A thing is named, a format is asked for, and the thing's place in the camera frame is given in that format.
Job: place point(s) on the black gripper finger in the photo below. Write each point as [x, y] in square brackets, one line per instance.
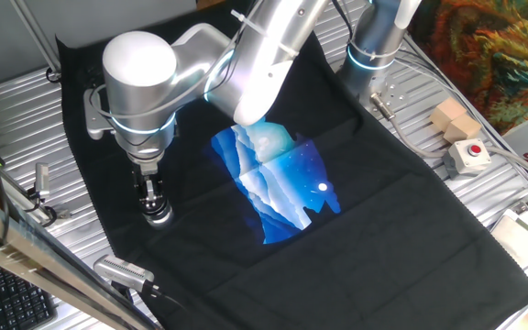
[157, 194]
[142, 194]

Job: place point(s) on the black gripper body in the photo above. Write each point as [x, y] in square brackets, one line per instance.
[147, 170]

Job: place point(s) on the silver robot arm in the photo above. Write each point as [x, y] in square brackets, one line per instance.
[140, 82]

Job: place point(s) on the clear glass jar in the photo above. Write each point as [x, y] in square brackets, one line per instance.
[161, 217]

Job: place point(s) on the black keyboard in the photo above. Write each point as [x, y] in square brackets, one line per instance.
[16, 300]

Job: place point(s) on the thin metal rod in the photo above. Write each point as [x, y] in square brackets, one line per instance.
[35, 36]

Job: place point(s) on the black cloth with blue print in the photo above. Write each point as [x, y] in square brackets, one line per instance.
[337, 238]

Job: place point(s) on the light wooden block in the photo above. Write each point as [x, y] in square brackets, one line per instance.
[463, 129]
[447, 112]

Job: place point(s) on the grey emergency stop button box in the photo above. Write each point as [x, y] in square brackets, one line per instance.
[468, 158]

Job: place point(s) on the colourful painted cloth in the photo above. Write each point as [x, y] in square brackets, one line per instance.
[488, 55]

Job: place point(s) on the white flat device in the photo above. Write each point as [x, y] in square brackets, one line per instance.
[525, 238]

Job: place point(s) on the silver camera with label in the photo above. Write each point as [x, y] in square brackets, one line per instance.
[122, 271]

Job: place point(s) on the small silver camera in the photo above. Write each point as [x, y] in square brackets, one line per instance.
[41, 179]

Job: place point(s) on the aluminium frame beam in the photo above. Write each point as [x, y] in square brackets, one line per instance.
[25, 249]

